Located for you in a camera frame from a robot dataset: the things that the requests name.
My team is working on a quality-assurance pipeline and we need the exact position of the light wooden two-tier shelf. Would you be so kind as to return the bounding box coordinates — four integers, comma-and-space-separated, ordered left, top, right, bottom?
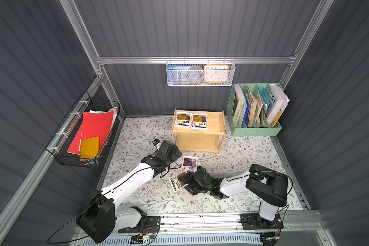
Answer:
171, 109, 227, 153

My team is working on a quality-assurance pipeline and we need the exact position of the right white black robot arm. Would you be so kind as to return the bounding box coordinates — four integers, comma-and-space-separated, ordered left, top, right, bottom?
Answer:
171, 164, 292, 224

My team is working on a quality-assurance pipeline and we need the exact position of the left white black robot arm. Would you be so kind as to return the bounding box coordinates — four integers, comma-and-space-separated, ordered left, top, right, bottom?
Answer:
76, 140, 182, 243

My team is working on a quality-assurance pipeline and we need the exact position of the purple coffee bag centre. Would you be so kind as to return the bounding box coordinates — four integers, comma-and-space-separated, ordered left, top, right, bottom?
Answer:
181, 156, 198, 173

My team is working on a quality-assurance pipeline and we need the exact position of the yellow notebook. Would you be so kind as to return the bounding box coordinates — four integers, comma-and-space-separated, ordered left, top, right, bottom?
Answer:
80, 136, 100, 161

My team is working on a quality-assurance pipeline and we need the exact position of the red folder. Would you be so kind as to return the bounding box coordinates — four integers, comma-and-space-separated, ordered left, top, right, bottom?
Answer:
67, 108, 118, 155

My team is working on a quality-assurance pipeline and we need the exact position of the grey tape roll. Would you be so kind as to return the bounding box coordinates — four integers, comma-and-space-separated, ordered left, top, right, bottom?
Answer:
188, 65, 204, 85

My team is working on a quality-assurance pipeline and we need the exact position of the blue box in basket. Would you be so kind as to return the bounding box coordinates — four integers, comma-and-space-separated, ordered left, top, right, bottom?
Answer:
166, 65, 192, 86

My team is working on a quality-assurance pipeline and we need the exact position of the white green book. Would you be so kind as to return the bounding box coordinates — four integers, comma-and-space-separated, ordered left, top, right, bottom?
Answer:
232, 85, 246, 128

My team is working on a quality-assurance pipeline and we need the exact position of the green file organizer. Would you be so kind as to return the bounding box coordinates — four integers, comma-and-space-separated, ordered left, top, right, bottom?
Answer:
227, 84, 282, 137

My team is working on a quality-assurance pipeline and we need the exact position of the yellow white alarm clock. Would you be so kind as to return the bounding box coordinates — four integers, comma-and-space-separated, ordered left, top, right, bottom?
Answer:
204, 64, 230, 84

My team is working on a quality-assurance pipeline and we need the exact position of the white book with letters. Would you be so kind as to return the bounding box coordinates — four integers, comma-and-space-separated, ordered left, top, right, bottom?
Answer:
266, 84, 290, 127

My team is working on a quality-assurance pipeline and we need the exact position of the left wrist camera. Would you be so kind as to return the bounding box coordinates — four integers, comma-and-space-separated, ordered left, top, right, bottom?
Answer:
152, 138, 161, 150

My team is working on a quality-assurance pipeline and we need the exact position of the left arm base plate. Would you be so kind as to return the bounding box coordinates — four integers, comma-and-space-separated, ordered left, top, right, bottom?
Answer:
118, 216, 161, 234

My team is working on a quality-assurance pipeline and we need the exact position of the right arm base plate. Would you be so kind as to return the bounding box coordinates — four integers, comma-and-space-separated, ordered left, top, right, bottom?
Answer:
240, 213, 284, 230

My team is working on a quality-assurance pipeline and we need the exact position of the white perforated cable tray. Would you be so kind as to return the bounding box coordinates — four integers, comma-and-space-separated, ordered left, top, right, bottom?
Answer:
99, 233, 262, 246

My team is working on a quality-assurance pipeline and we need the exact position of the white wire wall basket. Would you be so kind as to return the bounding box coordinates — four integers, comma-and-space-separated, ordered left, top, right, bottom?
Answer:
165, 58, 236, 87

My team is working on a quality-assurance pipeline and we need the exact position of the black wire side basket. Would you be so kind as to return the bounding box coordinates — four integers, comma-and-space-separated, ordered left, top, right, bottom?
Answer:
46, 93, 121, 168

